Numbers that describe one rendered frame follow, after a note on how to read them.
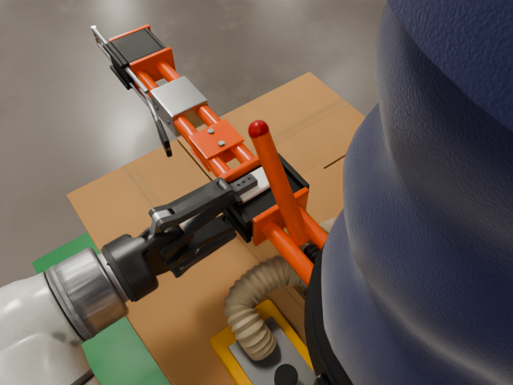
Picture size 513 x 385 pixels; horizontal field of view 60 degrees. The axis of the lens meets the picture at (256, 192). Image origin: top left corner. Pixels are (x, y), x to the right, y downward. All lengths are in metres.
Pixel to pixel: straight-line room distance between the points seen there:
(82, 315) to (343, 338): 0.29
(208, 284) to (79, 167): 1.71
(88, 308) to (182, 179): 0.97
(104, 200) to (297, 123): 0.70
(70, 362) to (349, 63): 2.45
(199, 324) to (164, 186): 0.84
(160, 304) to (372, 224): 0.49
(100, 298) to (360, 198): 0.35
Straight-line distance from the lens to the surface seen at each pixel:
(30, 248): 2.13
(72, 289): 0.50
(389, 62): 0.16
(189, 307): 0.65
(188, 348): 0.63
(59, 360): 0.51
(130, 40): 0.80
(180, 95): 0.69
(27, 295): 0.51
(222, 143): 0.61
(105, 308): 0.51
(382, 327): 0.26
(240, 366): 0.59
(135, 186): 1.45
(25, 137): 2.56
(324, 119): 1.61
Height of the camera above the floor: 1.67
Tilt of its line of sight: 54 degrees down
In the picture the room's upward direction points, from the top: straight up
